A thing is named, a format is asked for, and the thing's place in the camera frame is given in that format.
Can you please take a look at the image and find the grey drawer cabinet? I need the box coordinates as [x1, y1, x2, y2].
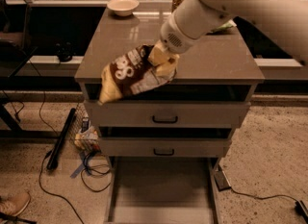
[75, 2, 264, 158]

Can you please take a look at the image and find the black floor cable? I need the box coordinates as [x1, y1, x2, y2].
[38, 150, 112, 224]

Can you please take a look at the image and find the black object on ledge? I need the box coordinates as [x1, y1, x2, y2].
[55, 42, 73, 62]

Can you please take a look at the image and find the green chip bag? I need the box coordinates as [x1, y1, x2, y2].
[211, 19, 237, 34]

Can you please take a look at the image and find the top drawer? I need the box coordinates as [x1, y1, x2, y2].
[84, 101, 250, 128]

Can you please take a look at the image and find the white bowl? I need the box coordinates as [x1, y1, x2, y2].
[107, 0, 140, 16]

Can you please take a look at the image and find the wire basket with items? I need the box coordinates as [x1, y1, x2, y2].
[74, 106, 100, 152]

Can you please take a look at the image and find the middle drawer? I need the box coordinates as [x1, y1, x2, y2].
[99, 137, 231, 158]

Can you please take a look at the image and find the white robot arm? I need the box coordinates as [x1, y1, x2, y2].
[149, 0, 308, 80]

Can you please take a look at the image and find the yellow-white gripper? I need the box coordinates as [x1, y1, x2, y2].
[148, 40, 179, 77]

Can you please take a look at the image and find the black chair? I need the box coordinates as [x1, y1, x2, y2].
[0, 0, 38, 78]

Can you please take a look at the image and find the black power adapter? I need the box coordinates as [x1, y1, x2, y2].
[214, 171, 231, 191]

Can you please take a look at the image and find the tan shoe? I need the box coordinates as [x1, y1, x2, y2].
[0, 192, 31, 216]

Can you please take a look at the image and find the open bottom drawer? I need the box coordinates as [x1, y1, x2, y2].
[104, 157, 222, 224]

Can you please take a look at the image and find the black bar on floor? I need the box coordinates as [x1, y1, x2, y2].
[46, 108, 76, 170]

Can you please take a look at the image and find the brown chip bag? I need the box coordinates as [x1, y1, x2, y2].
[99, 45, 176, 104]

